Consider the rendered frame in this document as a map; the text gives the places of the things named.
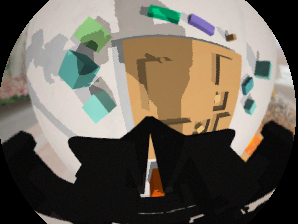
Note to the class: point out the purple flat block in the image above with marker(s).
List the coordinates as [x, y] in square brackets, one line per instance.
[199, 23]

